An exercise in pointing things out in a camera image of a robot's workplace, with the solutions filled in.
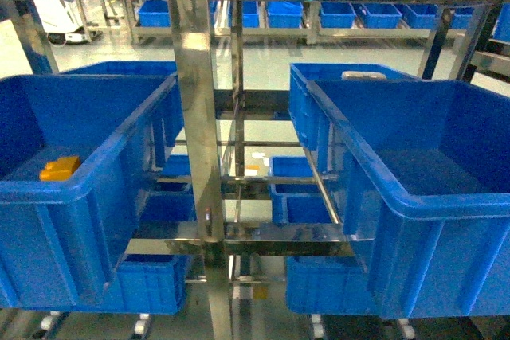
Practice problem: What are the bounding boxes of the yellow toy building block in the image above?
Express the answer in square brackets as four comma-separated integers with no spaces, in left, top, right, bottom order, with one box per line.
[39,156,81,182]

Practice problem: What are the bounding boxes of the lower blue bin right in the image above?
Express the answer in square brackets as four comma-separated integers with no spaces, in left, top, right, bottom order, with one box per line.
[285,256,377,315]

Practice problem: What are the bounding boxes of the large blue bin right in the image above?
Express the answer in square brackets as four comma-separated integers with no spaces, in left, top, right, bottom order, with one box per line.
[308,80,509,319]

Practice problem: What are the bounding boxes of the large blue bin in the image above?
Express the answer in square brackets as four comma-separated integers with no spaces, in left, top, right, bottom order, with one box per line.
[308,80,509,319]
[1,75,179,309]

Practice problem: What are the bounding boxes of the lower blue bin left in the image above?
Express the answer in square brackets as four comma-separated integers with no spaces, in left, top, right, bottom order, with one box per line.
[73,254,188,315]

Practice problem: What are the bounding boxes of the stainless steel rack upright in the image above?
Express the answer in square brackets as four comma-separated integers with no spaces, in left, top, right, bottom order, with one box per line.
[167,0,233,339]

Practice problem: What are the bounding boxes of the large blue bin left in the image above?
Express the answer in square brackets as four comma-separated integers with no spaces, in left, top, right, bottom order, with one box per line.
[1,75,179,309]

